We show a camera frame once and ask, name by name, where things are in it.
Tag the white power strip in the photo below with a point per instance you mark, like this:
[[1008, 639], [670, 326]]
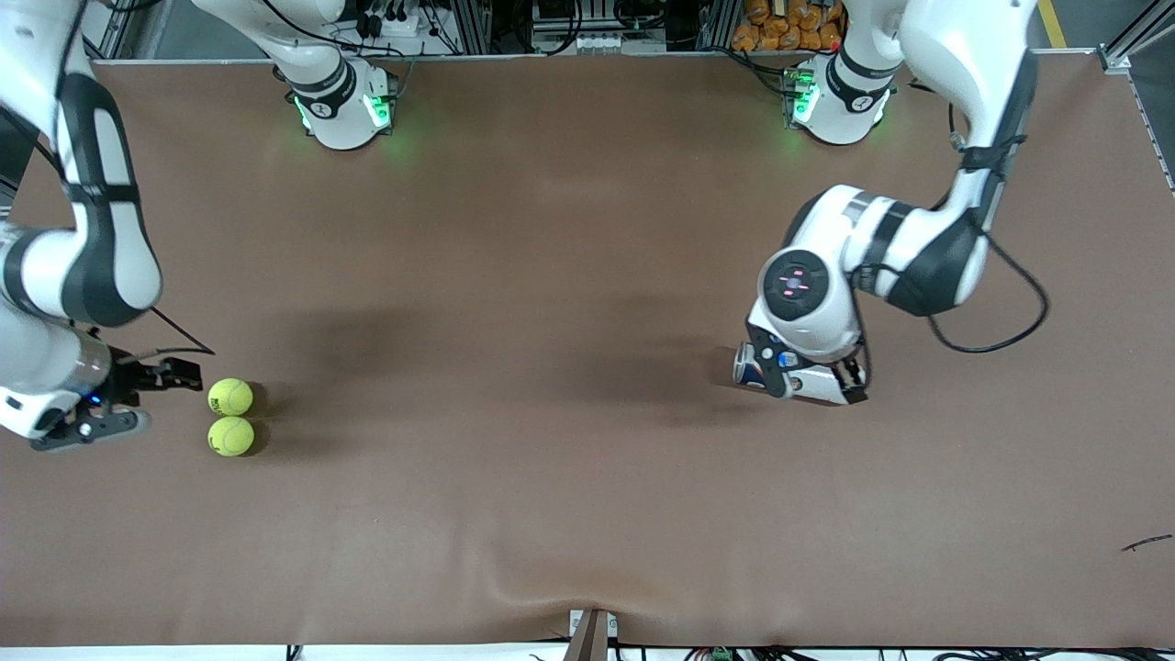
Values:
[[395, 20]]

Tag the green plug connector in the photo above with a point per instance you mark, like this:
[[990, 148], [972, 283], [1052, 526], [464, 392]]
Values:
[[721, 654]]

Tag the white terminal block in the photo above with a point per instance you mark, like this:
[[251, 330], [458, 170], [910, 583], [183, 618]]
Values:
[[606, 42]]

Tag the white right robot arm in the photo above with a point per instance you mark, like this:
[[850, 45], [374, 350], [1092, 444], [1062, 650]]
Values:
[[101, 229]]

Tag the metal table corner bracket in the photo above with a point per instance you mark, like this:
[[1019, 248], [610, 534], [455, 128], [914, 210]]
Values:
[[1113, 60]]

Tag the yellow tennis ball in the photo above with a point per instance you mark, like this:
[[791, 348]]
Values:
[[230, 397], [230, 436]]

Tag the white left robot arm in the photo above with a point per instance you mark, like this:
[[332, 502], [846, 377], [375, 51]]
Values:
[[918, 248]]

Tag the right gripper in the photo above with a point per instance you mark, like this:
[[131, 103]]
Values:
[[130, 380]]

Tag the white tennis ball can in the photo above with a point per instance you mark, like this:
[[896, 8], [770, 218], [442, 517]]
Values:
[[810, 386]]

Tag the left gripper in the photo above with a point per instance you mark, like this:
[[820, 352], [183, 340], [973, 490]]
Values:
[[855, 375]]

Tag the bag of orange items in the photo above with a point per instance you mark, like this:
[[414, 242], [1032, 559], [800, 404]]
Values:
[[780, 28]]

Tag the aluminium profile rail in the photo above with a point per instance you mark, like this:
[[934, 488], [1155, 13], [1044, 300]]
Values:
[[1138, 32]]

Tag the brown table mat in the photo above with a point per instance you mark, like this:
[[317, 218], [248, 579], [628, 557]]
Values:
[[587, 229]]

